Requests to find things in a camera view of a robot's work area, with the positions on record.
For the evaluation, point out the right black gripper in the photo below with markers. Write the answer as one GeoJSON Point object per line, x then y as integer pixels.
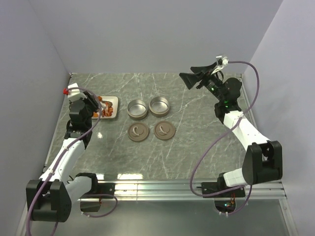
{"type": "Point", "coordinates": [191, 79]}

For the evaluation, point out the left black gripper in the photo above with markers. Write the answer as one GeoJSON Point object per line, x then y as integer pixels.
{"type": "Point", "coordinates": [90, 100]}

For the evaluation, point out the metal food tongs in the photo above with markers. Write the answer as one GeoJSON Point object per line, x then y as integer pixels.
{"type": "Point", "coordinates": [106, 104]}

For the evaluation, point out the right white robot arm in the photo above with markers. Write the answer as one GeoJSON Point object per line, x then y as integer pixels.
{"type": "Point", "coordinates": [263, 161]}

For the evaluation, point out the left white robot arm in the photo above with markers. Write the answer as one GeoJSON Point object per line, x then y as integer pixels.
{"type": "Point", "coordinates": [50, 198]}

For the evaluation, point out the white square plate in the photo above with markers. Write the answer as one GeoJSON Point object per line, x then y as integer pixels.
{"type": "Point", "coordinates": [115, 103]}

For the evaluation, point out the left round metal tin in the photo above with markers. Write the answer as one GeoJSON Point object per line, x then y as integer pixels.
{"type": "Point", "coordinates": [137, 109]}

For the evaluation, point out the round metal tin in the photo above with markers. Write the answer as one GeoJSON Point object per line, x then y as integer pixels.
{"type": "Point", "coordinates": [159, 106]}
{"type": "Point", "coordinates": [137, 109]}

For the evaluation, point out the right round metal tin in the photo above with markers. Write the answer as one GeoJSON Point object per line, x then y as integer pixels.
{"type": "Point", "coordinates": [159, 106]}

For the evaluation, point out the left brown tin lid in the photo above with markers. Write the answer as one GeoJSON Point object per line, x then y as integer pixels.
{"type": "Point", "coordinates": [138, 132]}

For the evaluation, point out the brown tin lid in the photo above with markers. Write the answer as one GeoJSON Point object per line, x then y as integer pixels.
{"type": "Point", "coordinates": [164, 130]}
{"type": "Point", "coordinates": [138, 132]}

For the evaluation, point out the right brown tin lid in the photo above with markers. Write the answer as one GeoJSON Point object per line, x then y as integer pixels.
{"type": "Point", "coordinates": [164, 130]}

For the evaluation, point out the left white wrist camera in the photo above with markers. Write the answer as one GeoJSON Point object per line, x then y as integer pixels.
{"type": "Point", "coordinates": [73, 93]}

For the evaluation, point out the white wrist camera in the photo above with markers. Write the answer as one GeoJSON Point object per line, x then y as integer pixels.
{"type": "Point", "coordinates": [73, 93]}
{"type": "Point", "coordinates": [222, 61]}

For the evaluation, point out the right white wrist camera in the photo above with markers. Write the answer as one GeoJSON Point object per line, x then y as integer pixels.
{"type": "Point", "coordinates": [222, 61]}

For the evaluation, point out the aluminium frame rail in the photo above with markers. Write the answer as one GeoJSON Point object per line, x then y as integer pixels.
{"type": "Point", "coordinates": [168, 208]}

